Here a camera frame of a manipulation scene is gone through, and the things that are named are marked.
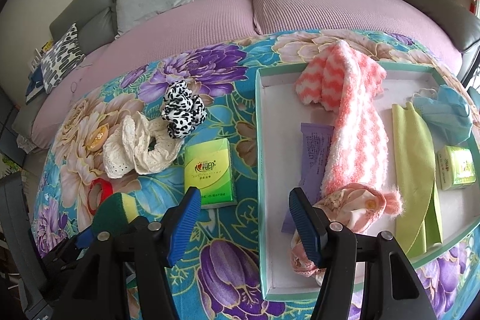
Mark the green tissue pack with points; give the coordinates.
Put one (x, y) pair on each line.
(455, 168)
(208, 168)

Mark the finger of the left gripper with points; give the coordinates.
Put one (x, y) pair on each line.
(85, 239)

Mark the orange hair clip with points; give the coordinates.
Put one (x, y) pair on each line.
(97, 139)

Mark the light green cloth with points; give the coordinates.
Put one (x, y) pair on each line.
(419, 226)

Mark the black white patterned cushion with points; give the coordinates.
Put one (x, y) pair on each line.
(61, 59)

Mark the teal white shallow tray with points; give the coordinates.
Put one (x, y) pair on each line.
(279, 115)

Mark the blue face mask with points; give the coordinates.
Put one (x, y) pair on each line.
(446, 112)

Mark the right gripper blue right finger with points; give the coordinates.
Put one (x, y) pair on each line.
(309, 225)

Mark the yellow green sponge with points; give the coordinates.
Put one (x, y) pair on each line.
(115, 214)

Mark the pink floral scrunchie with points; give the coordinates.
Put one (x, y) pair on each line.
(356, 206)

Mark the cream lace scrunchie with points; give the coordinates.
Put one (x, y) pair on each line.
(140, 145)

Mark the books beside sofa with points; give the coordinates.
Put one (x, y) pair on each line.
(35, 78)

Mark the grey sofa with pink cover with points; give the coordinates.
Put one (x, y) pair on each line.
(443, 26)

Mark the green tissue pack front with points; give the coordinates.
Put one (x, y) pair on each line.
(455, 168)

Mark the pink white zigzag towel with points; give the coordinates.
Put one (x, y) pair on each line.
(345, 81)

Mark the leopard print scrunchie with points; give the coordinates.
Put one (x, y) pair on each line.
(182, 110)

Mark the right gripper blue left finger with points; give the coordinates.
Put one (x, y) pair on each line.
(180, 221)

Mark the purple wipes packet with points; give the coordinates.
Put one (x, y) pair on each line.
(316, 140)

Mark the red hanging decoration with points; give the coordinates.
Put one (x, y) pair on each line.
(475, 7)

